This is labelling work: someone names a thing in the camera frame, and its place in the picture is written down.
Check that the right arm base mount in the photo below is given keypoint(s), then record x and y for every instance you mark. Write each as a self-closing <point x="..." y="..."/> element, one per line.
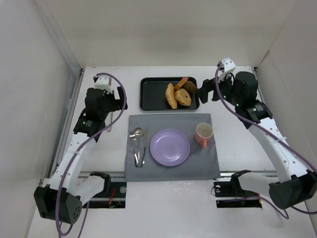
<point x="227" y="197"/>

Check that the purple plate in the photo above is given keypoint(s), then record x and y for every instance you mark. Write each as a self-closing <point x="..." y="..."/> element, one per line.
<point x="169" y="147"/>

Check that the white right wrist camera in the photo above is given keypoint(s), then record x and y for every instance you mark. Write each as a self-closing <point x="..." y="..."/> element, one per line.
<point x="225" y="66"/>

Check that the silver knife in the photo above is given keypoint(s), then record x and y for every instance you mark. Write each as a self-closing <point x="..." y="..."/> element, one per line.
<point x="145" y="140"/>

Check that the metal tongs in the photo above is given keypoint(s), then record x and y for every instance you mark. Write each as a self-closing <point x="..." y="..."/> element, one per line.
<point x="109" y="120"/>

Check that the round bagel bread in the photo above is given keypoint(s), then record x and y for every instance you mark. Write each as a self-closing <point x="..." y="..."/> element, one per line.
<point x="183" y="97"/>

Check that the orange bread slice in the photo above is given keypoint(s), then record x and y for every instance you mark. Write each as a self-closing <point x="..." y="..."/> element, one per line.
<point x="180" y="83"/>

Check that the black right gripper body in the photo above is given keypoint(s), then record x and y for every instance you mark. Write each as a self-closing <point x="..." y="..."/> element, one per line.
<point x="214" y="89"/>

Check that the silver fork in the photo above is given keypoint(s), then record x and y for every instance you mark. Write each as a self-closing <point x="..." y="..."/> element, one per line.
<point x="133" y="140"/>

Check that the silver spoon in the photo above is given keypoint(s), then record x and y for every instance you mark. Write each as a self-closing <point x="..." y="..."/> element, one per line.
<point x="139" y="134"/>

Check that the dark brown bread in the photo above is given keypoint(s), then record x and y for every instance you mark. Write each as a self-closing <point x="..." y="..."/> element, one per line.
<point x="189" y="86"/>

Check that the long golden bread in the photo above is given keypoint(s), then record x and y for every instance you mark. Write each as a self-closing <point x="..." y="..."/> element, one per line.
<point x="170" y="96"/>

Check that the pink mug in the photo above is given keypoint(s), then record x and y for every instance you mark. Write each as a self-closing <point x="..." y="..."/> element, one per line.
<point x="204" y="132"/>

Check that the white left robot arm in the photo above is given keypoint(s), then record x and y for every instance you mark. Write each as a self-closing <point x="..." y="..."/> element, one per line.
<point x="62" y="198"/>

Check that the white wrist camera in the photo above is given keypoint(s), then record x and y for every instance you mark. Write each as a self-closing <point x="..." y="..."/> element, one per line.
<point x="225" y="66"/>
<point x="103" y="83"/>

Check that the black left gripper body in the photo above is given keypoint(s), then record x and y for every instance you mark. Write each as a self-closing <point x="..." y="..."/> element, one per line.
<point x="115" y="103"/>

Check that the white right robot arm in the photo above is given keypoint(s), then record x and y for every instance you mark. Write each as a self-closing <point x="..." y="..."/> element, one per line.
<point x="296" y="179"/>

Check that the grey cloth placemat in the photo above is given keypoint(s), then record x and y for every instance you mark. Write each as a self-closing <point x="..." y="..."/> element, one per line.
<point x="201" y="164"/>

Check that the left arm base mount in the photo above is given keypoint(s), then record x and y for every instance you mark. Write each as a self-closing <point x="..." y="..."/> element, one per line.
<point x="115" y="198"/>

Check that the black baking tray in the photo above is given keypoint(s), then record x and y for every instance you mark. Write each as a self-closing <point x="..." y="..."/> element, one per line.
<point x="152" y="95"/>

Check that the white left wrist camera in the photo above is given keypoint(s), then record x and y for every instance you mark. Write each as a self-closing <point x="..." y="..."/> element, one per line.
<point x="103" y="83"/>

